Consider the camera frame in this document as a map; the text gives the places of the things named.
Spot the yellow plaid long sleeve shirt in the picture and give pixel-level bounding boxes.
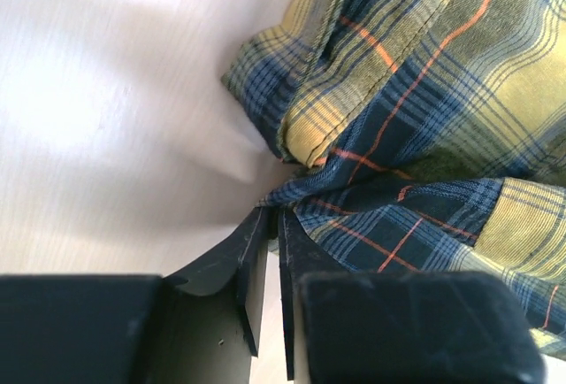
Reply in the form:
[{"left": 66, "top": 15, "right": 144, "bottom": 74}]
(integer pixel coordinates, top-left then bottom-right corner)
[{"left": 222, "top": 0, "right": 565, "bottom": 359}]

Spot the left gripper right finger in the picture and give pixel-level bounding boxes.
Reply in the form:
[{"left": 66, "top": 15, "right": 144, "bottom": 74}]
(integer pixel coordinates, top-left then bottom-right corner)
[{"left": 278, "top": 211, "right": 546, "bottom": 383}]

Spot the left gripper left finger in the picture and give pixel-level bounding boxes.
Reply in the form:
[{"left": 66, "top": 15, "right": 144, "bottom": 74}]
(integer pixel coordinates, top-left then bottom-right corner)
[{"left": 1, "top": 209, "right": 270, "bottom": 383}]

